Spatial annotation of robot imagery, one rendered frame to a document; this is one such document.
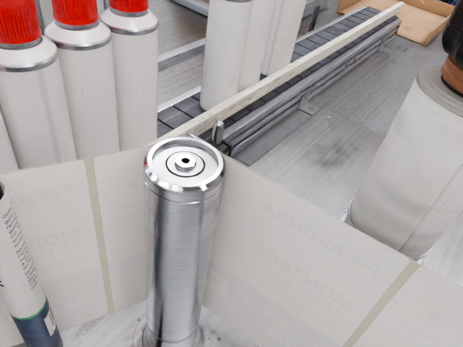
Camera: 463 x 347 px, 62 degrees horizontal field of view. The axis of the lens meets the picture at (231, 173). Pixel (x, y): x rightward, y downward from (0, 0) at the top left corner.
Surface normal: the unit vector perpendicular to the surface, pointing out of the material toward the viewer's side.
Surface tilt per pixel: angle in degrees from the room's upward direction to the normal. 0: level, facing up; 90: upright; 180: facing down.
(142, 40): 90
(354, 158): 0
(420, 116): 91
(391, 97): 0
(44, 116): 90
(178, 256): 90
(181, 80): 0
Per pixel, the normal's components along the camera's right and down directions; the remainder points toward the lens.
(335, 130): 0.14, -0.73
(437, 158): -0.56, 0.46
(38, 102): 0.54, 0.62
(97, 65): 0.74, 0.53
